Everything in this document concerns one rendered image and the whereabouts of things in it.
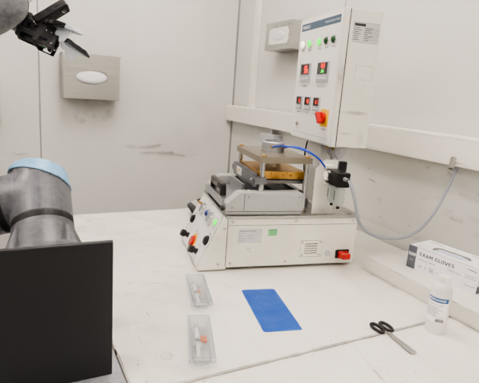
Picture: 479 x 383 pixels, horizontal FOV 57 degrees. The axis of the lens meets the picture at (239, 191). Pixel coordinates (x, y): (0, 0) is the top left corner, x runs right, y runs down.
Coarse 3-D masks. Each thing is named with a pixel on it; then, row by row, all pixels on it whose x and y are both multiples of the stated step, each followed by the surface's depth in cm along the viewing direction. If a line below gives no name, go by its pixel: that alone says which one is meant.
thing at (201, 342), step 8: (192, 320) 104; (200, 320) 104; (208, 320) 105; (192, 328) 101; (200, 328) 101; (208, 328) 101; (192, 336) 97; (200, 336) 98; (208, 336) 98; (192, 344) 94; (200, 344) 94; (208, 344) 95; (192, 352) 92; (200, 352) 92; (208, 352) 92
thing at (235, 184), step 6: (234, 180) 153; (210, 186) 158; (216, 186) 157; (228, 186) 158; (234, 186) 153; (240, 186) 146; (210, 192) 157; (216, 192) 149; (228, 192) 149; (216, 198) 148; (222, 198) 141; (306, 198) 148; (222, 204) 141; (306, 204) 149
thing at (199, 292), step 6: (186, 276) 128; (192, 276) 129; (198, 276) 129; (204, 276) 129; (192, 282) 125; (198, 282) 125; (204, 282) 125; (192, 288) 121; (198, 288) 121; (204, 288) 121; (192, 294) 117; (198, 294) 117; (204, 294) 118; (210, 294) 118; (192, 300) 114; (198, 300) 114; (204, 300) 114; (210, 300) 115
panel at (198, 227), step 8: (208, 200) 157; (208, 208) 153; (216, 208) 146; (200, 216) 158; (216, 216) 143; (192, 224) 161; (200, 224) 154; (208, 224) 146; (216, 224) 139; (192, 232) 157; (200, 232) 150; (208, 232) 143; (184, 240) 162; (200, 240) 146; (208, 240) 139; (200, 248) 143; (192, 256) 146; (200, 256) 140
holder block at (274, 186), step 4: (240, 180) 161; (248, 184) 152; (268, 184) 155; (272, 184) 155; (276, 184) 164; (280, 184) 163; (284, 184) 159; (288, 184) 157; (244, 188) 156; (248, 188) 152; (252, 188) 147; (256, 188) 146; (264, 188) 154; (268, 188) 150; (272, 188) 148; (276, 188) 148; (280, 188) 149; (284, 188) 157; (288, 188) 155; (292, 188) 152; (296, 188) 151
